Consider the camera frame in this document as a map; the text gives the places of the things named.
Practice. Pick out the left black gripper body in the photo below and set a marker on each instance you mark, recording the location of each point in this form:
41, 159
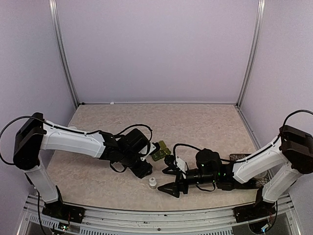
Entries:
140, 172

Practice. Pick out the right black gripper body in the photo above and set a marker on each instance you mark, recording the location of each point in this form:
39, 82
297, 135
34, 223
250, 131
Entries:
180, 181

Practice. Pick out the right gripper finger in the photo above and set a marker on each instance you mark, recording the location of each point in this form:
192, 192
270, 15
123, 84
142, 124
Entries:
171, 170
171, 189

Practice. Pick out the white pill bottle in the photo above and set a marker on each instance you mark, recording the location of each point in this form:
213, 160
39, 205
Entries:
152, 182

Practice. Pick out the green weekly pill organizer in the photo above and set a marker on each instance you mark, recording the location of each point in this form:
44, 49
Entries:
161, 151

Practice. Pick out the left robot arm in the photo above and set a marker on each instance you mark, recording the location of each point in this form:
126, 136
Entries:
130, 147

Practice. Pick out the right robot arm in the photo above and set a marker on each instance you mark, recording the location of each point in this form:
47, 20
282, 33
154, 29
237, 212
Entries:
292, 149

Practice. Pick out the black floral square plate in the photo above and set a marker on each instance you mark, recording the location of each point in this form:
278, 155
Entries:
258, 183

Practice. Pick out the pale green bowl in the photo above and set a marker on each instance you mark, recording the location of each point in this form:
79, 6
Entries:
261, 175

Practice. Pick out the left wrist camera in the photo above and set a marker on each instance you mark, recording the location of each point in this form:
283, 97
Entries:
145, 152

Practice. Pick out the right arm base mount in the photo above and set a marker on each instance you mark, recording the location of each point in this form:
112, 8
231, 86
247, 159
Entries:
254, 211

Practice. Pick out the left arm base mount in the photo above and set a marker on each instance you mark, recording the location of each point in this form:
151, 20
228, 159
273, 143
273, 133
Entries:
64, 212

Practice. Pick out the front aluminium rail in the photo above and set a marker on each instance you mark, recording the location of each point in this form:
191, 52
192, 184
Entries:
99, 221

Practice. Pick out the left aluminium frame post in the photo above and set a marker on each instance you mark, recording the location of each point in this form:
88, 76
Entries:
62, 52

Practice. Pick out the aluminium frame post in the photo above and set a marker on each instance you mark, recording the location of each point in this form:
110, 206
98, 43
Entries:
62, 52
252, 53

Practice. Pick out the right aluminium frame post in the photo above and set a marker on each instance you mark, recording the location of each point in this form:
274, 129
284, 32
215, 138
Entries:
252, 53

